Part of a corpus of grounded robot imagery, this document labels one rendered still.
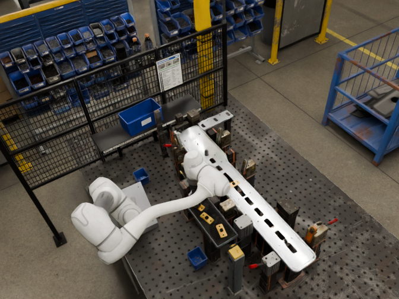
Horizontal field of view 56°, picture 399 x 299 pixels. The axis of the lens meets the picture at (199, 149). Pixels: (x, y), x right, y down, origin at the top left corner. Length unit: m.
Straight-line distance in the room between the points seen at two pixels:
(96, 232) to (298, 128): 3.11
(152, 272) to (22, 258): 1.58
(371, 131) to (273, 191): 1.78
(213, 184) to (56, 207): 2.46
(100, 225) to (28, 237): 2.16
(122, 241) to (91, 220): 0.18
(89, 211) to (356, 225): 1.83
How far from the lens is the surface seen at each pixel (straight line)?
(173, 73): 3.08
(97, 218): 1.86
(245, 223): 2.26
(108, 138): 2.98
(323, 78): 5.31
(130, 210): 2.41
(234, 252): 2.11
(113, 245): 1.88
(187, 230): 2.73
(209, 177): 1.87
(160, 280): 2.58
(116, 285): 3.42
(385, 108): 4.19
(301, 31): 5.70
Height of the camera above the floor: 3.01
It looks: 46 degrees down
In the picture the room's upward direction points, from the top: 5 degrees counter-clockwise
